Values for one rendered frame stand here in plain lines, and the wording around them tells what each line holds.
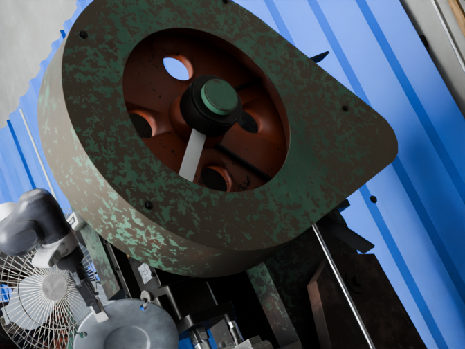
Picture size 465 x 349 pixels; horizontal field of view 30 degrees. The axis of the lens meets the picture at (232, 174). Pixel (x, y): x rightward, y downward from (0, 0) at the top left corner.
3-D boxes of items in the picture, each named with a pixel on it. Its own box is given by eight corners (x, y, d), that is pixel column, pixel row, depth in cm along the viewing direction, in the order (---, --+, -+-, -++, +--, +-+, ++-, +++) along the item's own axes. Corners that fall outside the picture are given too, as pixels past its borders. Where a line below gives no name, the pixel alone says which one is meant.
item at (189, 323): (196, 333, 238) (188, 314, 240) (164, 354, 253) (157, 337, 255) (241, 317, 248) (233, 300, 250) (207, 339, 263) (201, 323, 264)
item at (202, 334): (199, 341, 247) (194, 329, 248) (192, 346, 250) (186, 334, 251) (208, 338, 249) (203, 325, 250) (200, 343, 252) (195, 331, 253)
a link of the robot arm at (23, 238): (5, 253, 224) (10, 269, 215) (-21, 212, 218) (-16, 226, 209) (67, 219, 227) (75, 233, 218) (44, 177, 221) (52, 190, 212)
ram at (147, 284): (169, 323, 238) (129, 226, 246) (146, 340, 249) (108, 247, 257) (218, 306, 249) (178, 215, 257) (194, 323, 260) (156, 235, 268)
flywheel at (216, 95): (351, 65, 256) (315, 269, 213) (313, 100, 271) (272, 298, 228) (136, -65, 236) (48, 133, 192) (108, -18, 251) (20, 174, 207)
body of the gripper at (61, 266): (79, 251, 221) (94, 280, 225) (77, 236, 228) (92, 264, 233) (52, 264, 221) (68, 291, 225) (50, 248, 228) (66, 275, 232)
